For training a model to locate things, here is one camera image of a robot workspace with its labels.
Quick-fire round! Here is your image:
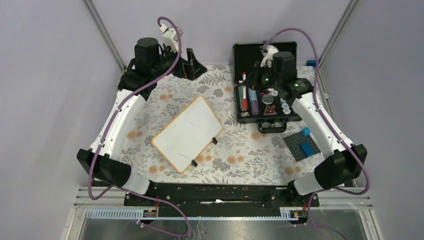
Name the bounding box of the yellow framed whiteboard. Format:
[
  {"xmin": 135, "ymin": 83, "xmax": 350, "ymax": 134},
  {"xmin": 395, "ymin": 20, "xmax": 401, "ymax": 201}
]
[{"xmin": 151, "ymin": 95, "xmax": 224, "ymax": 174}]

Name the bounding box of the aluminium frame rail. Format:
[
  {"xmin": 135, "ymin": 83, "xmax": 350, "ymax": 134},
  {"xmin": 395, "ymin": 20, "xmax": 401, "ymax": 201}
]
[{"xmin": 74, "ymin": 187, "xmax": 375, "ymax": 221}]

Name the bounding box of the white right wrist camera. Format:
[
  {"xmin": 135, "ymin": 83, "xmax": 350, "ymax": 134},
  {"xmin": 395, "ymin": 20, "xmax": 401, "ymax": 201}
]
[{"xmin": 260, "ymin": 44, "xmax": 279, "ymax": 68}]

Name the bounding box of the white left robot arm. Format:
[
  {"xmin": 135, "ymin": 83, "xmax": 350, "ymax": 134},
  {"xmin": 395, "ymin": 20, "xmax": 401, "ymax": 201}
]
[{"xmin": 76, "ymin": 37, "xmax": 208, "ymax": 206}]

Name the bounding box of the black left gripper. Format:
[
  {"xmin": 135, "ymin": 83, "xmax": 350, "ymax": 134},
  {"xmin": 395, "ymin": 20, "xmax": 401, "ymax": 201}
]
[{"xmin": 151, "ymin": 42, "xmax": 207, "ymax": 80}]

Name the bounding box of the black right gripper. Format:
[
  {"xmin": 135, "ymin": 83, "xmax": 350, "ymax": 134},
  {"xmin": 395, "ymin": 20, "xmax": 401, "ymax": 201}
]
[{"xmin": 242, "ymin": 62, "xmax": 281, "ymax": 92}]

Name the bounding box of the blue box in corner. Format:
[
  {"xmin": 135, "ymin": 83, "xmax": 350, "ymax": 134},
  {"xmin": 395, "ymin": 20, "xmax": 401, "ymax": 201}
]
[{"xmin": 305, "ymin": 60, "xmax": 320, "ymax": 68}]

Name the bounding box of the small blue lego cube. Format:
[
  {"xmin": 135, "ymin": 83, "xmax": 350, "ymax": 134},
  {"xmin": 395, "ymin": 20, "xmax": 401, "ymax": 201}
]
[{"xmin": 300, "ymin": 127, "xmax": 311, "ymax": 137}]

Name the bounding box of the floral patterned table mat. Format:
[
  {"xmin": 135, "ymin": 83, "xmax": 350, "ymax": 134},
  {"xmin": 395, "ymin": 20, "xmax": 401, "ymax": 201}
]
[{"xmin": 117, "ymin": 65, "xmax": 324, "ymax": 185}]

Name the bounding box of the black poker chip case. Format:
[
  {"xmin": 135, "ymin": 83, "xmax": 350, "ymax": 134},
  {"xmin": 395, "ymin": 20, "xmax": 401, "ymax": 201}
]
[{"xmin": 232, "ymin": 43, "xmax": 301, "ymax": 134}]

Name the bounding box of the blue purple poker chip stack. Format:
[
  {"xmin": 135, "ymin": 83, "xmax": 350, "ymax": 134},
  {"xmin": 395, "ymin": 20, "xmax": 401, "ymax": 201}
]
[{"xmin": 248, "ymin": 88, "xmax": 259, "ymax": 116}]

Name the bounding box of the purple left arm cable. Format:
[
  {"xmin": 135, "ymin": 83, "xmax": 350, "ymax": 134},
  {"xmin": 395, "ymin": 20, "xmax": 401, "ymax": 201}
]
[{"xmin": 87, "ymin": 16, "xmax": 192, "ymax": 238}]

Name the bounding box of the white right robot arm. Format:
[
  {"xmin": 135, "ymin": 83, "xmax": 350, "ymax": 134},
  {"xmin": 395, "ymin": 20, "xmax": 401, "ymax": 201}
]
[{"xmin": 243, "ymin": 50, "xmax": 368, "ymax": 206}]

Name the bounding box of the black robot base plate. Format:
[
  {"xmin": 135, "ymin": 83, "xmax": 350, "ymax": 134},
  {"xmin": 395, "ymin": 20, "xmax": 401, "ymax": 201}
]
[{"xmin": 124, "ymin": 182, "xmax": 320, "ymax": 218}]

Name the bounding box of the red capped whiteboard marker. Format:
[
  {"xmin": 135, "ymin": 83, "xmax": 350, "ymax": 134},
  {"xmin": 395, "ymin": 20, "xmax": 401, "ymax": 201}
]
[{"xmin": 241, "ymin": 72, "xmax": 248, "ymax": 112}]

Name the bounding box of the grey lego baseplate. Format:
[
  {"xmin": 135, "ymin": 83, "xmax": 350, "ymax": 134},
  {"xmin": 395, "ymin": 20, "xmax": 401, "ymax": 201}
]
[{"xmin": 283, "ymin": 132, "xmax": 321, "ymax": 162}]

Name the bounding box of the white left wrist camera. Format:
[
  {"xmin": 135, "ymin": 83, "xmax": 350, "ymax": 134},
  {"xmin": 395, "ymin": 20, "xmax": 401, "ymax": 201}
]
[{"xmin": 159, "ymin": 25, "xmax": 183, "ymax": 51}]

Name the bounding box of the blue lego brick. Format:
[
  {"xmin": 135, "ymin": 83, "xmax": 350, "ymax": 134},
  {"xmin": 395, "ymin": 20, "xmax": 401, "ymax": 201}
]
[{"xmin": 299, "ymin": 142, "xmax": 315, "ymax": 158}]

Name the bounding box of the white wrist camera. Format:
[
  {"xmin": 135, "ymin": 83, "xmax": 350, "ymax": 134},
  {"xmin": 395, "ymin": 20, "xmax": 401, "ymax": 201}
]
[
  {"xmin": 159, "ymin": 25, "xmax": 183, "ymax": 51},
  {"xmin": 260, "ymin": 44, "xmax": 279, "ymax": 68}
]

